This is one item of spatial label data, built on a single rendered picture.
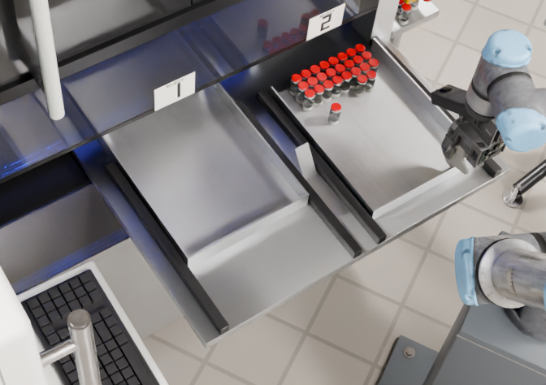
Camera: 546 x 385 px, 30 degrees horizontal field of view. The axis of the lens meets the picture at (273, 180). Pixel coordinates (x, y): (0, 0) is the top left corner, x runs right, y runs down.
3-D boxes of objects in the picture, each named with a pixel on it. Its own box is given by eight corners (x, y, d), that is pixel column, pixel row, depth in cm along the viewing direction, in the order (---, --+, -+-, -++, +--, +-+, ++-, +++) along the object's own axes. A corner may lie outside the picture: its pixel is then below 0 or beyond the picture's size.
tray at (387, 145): (269, 97, 201) (270, 86, 198) (372, 49, 211) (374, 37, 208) (370, 221, 186) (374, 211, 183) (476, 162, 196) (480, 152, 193)
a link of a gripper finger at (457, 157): (457, 190, 189) (468, 162, 181) (436, 168, 191) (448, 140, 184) (469, 183, 190) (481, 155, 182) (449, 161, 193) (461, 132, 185)
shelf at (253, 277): (71, 153, 192) (71, 147, 191) (361, 19, 218) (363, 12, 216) (205, 349, 172) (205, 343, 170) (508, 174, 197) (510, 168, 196)
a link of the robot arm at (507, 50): (495, 65, 158) (481, 24, 163) (478, 108, 167) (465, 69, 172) (542, 62, 159) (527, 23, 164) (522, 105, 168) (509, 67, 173)
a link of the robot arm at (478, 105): (461, 80, 171) (497, 61, 174) (456, 97, 174) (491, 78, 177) (491, 110, 167) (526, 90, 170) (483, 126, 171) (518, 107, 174)
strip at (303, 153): (291, 166, 192) (294, 148, 187) (304, 159, 193) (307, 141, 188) (335, 219, 186) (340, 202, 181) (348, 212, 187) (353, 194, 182)
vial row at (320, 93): (299, 105, 200) (301, 91, 196) (370, 71, 207) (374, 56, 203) (305, 113, 199) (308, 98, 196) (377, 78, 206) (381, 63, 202)
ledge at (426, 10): (353, -3, 221) (353, -9, 220) (398, -24, 226) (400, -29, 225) (392, 39, 215) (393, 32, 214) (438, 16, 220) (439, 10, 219)
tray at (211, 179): (94, 136, 192) (93, 125, 189) (210, 83, 202) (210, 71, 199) (188, 269, 178) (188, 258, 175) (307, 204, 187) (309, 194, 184)
